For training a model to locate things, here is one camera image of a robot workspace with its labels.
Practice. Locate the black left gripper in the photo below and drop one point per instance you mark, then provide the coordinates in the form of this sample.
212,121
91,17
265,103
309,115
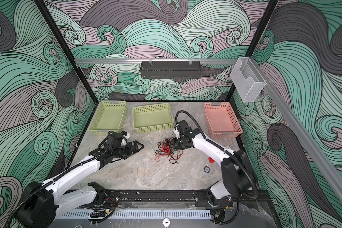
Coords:
135,150

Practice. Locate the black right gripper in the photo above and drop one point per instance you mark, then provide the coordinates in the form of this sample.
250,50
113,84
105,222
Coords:
176,146

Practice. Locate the pink plastic basket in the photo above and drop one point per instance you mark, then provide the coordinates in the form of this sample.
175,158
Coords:
221,120

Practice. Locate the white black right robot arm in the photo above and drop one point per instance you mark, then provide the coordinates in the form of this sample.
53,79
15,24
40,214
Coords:
238,176

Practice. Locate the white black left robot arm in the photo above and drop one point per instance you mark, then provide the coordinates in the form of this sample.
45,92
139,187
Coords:
43,202

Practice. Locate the middle light green basket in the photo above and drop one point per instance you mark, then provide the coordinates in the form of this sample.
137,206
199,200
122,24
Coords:
152,118

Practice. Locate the light green basket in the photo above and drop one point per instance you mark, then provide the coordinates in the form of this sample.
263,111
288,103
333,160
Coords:
109,116
152,118

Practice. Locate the round black blue token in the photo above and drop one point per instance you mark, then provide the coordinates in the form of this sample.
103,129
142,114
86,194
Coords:
206,169

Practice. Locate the left light green basket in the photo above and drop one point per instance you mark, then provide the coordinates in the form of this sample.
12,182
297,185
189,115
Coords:
109,116

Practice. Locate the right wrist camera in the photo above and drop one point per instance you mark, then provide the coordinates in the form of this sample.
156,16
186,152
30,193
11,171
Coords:
176,132

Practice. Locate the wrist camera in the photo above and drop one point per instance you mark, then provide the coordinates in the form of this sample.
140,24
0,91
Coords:
176,132
125,134

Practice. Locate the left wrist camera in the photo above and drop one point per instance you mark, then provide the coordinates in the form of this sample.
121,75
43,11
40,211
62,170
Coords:
125,134

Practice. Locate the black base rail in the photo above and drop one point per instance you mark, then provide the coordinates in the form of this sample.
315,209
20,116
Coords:
123,199

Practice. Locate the white slotted cable duct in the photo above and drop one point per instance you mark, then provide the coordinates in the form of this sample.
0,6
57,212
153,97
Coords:
142,214

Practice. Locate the black wall-mounted tray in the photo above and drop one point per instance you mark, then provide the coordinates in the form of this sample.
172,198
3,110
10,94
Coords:
170,70

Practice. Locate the aluminium wall rail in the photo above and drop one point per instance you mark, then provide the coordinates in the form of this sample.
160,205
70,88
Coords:
83,61

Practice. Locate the clear acrylic wall box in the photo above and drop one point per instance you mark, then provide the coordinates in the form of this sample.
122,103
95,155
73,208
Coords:
248,79

